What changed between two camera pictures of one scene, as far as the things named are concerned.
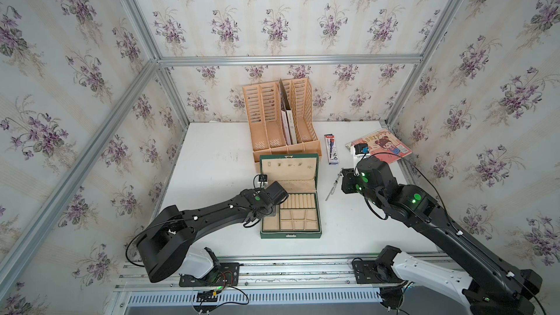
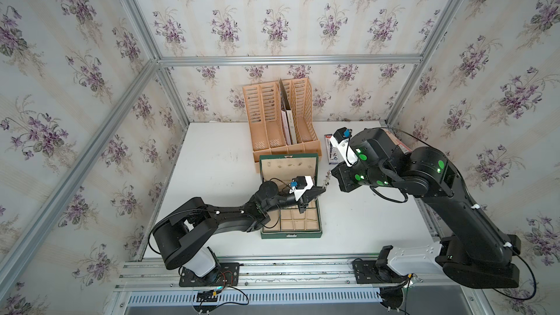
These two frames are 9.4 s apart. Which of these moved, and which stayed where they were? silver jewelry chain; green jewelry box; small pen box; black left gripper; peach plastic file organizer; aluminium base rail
Moved: black left gripper; silver jewelry chain
Stayed: green jewelry box; aluminium base rail; peach plastic file organizer; small pen box
